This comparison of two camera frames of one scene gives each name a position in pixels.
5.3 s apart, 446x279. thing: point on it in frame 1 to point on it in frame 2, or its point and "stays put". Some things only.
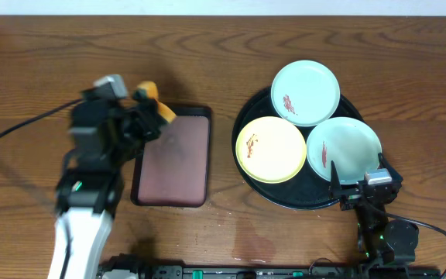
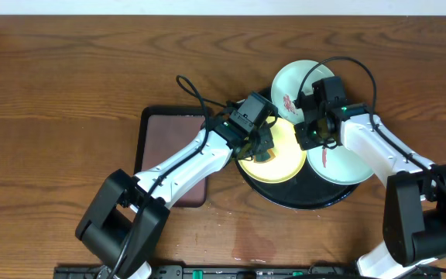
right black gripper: (335, 186) to (301, 130)
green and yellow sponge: (149, 90) to (264, 157)
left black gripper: (145, 122) to (262, 141)
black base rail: (135, 266) stays put
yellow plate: (271, 149) stays put
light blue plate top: (305, 93) stays put
